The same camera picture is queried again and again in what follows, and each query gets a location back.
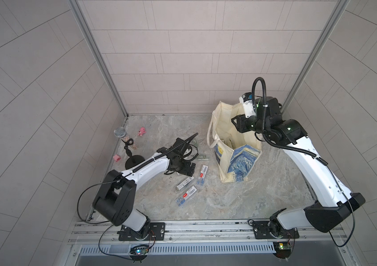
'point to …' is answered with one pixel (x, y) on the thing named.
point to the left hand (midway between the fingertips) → (188, 167)
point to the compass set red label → (200, 180)
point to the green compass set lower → (203, 157)
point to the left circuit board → (138, 252)
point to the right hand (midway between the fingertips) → (234, 117)
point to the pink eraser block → (116, 157)
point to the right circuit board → (283, 249)
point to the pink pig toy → (142, 130)
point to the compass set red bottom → (189, 193)
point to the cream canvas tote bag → (235, 152)
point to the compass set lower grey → (184, 183)
